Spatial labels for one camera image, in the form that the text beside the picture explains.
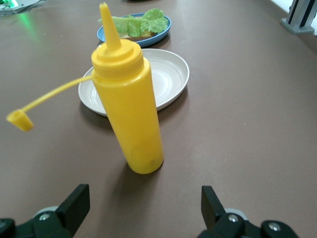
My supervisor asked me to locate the green lettuce leaf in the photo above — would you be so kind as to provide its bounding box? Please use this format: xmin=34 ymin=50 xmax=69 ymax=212
xmin=97 ymin=7 xmax=169 ymax=38

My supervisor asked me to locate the brown bread slice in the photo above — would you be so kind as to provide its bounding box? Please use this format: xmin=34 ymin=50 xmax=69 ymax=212
xmin=120 ymin=30 xmax=159 ymax=42

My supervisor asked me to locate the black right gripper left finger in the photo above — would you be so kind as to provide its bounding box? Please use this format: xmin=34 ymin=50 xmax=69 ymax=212
xmin=14 ymin=183 xmax=90 ymax=238

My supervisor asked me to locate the blue round plate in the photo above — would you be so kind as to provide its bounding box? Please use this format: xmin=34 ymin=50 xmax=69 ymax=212
xmin=96 ymin=12 xmax=172 ymax=49

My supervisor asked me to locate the beige round plate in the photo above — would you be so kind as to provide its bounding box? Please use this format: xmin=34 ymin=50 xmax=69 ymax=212
xmin=78 ymin=48 xmax=191 ymax=117

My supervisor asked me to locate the aluminium post with bracket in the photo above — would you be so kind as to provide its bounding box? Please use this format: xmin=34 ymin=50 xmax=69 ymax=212
xmin=280 ymin=0 xmax=317 ymax=35

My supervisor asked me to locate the yellow squeeze sauce bottle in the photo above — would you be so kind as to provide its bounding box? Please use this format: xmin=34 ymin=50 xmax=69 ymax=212
xmin=5 ymin=1 xmax=165 ymax=175

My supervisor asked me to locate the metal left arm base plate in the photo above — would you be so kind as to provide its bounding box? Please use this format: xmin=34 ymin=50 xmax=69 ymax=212
xmin=0 ymin=0 xmax=48 ymax=16

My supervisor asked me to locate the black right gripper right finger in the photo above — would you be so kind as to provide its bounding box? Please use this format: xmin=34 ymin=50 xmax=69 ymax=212
xmin=197 ymin=185 xmax=263 ymax=238

